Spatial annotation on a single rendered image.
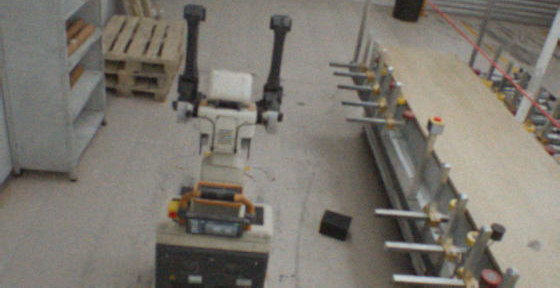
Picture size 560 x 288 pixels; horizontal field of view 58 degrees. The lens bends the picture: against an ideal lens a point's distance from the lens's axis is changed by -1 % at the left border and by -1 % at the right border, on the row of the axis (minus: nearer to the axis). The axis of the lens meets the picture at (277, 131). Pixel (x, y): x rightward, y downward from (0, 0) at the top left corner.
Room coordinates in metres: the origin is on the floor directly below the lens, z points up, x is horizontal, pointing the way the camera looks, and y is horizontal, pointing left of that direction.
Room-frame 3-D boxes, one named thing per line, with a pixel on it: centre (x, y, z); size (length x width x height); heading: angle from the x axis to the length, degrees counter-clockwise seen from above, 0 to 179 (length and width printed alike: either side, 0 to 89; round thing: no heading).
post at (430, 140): (2.43, -0.82, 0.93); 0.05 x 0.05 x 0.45; 6
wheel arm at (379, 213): (2.12, -0.77, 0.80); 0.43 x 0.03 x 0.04; 96
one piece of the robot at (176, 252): (1.94, 0.23, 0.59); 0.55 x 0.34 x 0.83; 95
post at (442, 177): (2.17, -0.85, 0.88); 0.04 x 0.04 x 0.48; 6
